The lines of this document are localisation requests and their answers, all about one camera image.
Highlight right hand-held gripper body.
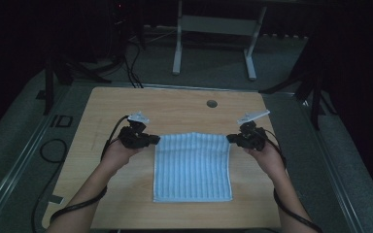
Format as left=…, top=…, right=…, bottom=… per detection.
left=237, top=109, right=271, bottom=152

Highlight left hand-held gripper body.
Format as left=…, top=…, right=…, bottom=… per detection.
left=119, top=111, right=151, bottom=150

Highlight light blue striped towel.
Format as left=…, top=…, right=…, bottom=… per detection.
left=153, top=131, right=233, bottom=204

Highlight person's left hand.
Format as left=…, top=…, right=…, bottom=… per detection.
left=101, top=139, right=144, bottom=173

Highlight person's right hand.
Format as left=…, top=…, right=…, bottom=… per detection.
left=244, top=142, right=288, bottom=183

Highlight black tripod stand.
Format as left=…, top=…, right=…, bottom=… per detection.
left=258, top=48, right=338, bottom=131
left=43, top=54, right=113, bottom=116

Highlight dark equipment stand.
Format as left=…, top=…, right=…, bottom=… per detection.
left=110, top=0, right=146, bottom=64

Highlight black floor cables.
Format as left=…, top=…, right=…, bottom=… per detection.
left=121, top=40, right=145, bottom=89

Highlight metal floor rail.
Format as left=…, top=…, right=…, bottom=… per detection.
left=0, top=86, right=90, bottom=227
left=299, top=93, right=368, bottom=233

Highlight white metal desk frame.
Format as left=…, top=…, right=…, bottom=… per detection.
left=172, top=0, right=268, bottom=82

